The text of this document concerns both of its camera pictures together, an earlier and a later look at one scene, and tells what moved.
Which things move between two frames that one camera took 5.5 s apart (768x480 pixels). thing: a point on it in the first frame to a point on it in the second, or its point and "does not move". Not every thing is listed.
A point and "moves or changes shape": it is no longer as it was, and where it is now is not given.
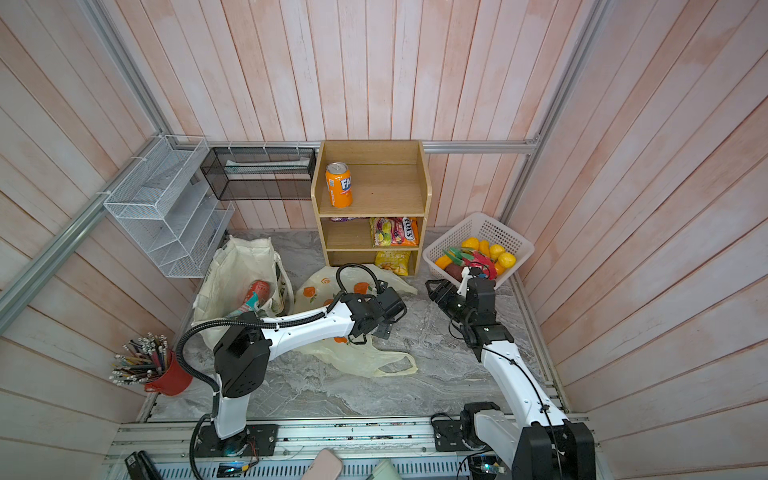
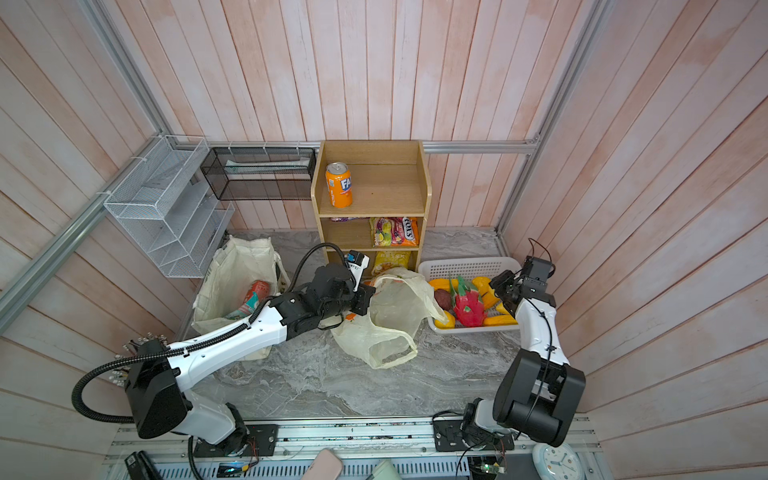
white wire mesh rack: x=171 y=211 does not move
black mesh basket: x=260 y=173 does not move
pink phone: x=326 y=466 does not move
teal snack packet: x=249 y=305 does not move
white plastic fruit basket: x=476 y=226 moves or changes shape
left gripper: x=384 y=329 to x=364 y=294
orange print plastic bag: x=377 y=358 moves or changes shape
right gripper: x=449 y=289 to x=500 y=280
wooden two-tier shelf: x=373 y=197 does not move
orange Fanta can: x=340 y=180 does not move
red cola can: x=262 y=289 does not move
